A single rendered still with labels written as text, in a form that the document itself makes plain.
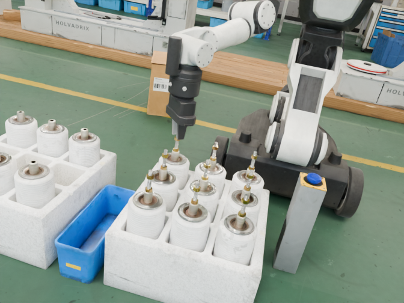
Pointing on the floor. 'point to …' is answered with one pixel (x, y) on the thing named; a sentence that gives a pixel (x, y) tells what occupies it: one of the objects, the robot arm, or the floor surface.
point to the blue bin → (90, 234)
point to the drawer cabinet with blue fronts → (393, 19)
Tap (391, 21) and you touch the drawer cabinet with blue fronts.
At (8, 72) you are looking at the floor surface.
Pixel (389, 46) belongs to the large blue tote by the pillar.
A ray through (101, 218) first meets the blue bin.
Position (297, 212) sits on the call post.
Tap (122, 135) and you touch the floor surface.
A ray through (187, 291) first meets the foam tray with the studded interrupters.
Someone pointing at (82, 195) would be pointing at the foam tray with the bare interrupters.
